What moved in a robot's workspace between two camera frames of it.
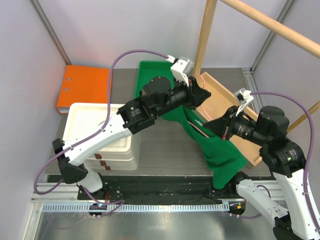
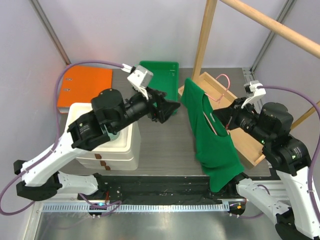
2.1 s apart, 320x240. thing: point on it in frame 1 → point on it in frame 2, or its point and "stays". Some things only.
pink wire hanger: [194, 124] → [209, 122]
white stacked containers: [83, 120] stays
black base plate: [162, 189] stays
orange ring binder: [83, 84] stays
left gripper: [196, 95] → [167, 107]
